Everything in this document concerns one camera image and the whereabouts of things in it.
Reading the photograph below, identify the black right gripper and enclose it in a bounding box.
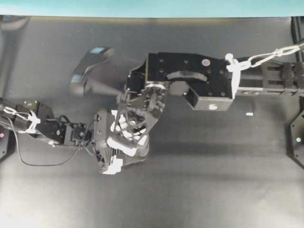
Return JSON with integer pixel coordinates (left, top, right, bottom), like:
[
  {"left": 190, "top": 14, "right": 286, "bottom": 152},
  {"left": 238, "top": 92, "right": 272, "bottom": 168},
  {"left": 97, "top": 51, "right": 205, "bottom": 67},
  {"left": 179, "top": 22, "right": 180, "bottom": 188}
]
[{"left": 110, "top": 52, "right": 234, "bottom": 145}]

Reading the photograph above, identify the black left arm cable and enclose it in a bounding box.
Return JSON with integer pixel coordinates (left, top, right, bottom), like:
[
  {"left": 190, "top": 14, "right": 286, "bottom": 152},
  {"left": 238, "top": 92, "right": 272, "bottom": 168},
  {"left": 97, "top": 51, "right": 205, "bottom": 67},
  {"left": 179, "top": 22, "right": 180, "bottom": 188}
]
[{"left": 4, "top": 111, "right": 95, "bottom": 167}]

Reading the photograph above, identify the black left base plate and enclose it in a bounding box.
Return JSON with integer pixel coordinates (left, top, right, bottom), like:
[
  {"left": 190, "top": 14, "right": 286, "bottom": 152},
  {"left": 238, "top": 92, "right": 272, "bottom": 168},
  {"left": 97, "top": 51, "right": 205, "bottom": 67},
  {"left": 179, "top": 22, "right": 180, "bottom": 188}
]
[{"left": 0, "top": 126, "right": 10, "bottom": 161}]

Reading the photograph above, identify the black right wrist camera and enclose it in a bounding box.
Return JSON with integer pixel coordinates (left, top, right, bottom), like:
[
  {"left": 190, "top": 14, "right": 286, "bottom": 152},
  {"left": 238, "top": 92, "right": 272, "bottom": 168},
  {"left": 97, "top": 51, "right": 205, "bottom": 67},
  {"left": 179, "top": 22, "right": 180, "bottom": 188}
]
[{"left": 169, "top": 81, "right": 233, "bottom": 111}]

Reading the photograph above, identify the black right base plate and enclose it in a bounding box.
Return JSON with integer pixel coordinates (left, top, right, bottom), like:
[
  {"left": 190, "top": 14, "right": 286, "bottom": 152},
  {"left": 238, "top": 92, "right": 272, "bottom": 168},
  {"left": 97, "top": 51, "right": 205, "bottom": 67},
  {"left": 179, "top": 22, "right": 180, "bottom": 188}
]
[{"left": 287, "top": 96, "right": 304, "bottom": 169}]

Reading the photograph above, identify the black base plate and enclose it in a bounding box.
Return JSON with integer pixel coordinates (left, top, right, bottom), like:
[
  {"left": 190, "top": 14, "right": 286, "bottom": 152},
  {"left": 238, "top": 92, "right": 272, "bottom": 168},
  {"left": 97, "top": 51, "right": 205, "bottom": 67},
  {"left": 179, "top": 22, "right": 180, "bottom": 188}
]
[
  {"left": 287, "top": 96, "right": 304, "bottom": 169},
  {"left": 0, "top": 126, "right": 10, "bottom": 161}
]

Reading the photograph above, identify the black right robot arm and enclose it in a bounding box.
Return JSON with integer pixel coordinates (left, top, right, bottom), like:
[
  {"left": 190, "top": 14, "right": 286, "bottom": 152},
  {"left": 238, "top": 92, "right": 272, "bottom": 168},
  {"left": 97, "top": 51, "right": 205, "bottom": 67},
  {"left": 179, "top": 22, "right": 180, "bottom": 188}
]
[{"left": 108, "top": 52, "right": 304, "bottom": 148}]

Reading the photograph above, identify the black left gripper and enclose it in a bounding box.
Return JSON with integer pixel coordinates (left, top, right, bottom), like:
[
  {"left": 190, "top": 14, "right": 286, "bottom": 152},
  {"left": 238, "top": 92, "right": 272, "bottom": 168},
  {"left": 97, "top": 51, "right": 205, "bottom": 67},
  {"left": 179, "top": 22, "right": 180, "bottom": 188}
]
[{"left": 63, "top": 109, "right": 138, "bottom": 175}]

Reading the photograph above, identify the black frame post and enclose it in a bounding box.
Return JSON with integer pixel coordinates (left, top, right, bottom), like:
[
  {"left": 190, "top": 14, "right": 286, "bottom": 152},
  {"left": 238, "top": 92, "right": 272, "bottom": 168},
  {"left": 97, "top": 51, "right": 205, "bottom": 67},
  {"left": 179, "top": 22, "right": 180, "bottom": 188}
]
[{"left": 291, "top": 16, "right": 304, "bottom": 62}]

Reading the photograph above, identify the white right arm cable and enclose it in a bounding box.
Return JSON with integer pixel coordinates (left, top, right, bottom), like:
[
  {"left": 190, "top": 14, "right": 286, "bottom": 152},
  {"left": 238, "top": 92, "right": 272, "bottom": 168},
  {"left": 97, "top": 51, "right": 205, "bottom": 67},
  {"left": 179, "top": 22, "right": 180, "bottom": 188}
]
[{"left": 225, "top": 44, "right": 304, "bottom": 100}]

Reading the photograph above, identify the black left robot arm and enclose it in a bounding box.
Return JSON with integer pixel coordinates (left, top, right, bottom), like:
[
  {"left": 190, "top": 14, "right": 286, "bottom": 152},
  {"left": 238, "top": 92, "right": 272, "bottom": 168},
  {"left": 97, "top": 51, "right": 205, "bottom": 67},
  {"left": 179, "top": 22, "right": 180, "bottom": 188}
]
[{"left": 0, "top": 99, "right": 147, "bottom": 175}]

